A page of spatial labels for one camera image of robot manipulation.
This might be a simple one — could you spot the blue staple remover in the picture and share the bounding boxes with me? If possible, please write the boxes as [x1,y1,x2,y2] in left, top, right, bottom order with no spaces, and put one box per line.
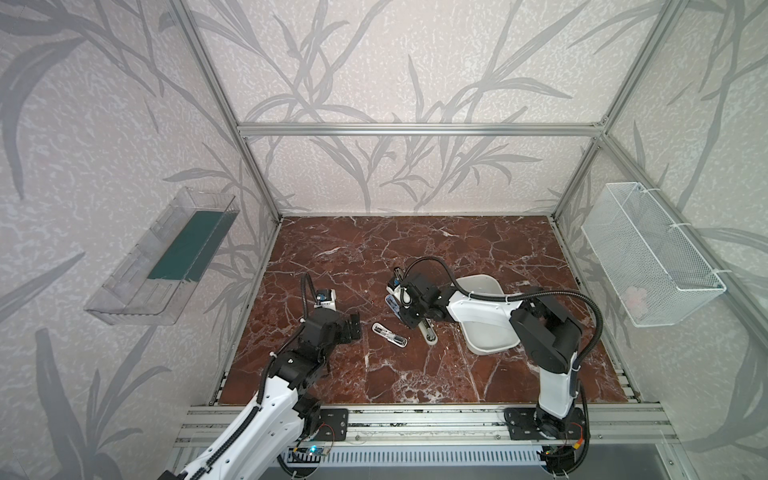
[385,294,402,320]

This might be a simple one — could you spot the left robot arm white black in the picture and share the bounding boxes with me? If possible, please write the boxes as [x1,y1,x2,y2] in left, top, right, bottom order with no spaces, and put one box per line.
[160,307,362,479]

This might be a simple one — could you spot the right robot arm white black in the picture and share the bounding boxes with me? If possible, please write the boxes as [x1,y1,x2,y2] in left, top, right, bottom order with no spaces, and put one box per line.
[386,270,602,439]

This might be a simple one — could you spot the white plastic tray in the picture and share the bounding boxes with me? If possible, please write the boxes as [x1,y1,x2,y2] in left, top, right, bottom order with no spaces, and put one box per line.
[447,274,520,356]

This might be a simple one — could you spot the green circuit board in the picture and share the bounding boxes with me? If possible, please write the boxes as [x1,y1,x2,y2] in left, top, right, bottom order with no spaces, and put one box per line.
[289,444,333,463]

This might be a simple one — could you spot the pink item in basket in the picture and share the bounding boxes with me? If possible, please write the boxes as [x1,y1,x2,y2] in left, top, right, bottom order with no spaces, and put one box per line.
[620,286,649,318]

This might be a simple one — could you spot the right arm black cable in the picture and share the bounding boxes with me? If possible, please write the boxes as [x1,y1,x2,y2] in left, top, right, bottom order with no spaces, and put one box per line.
[403,256,604,370]

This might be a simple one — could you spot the clear plastic wall bin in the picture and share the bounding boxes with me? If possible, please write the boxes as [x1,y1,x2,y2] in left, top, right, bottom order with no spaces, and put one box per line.
[84,187,240,326]

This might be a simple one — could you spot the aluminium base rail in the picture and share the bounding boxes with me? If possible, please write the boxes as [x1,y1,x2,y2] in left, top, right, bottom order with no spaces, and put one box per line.
[173,403,679,448]

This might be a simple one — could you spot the white wire mesh basket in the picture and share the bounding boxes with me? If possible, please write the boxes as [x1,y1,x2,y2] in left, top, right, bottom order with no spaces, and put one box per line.
[582,182,727,328]

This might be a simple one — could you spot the aluminium cage frame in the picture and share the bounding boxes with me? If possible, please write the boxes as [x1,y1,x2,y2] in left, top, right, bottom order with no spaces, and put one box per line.
[167,0,768,409]

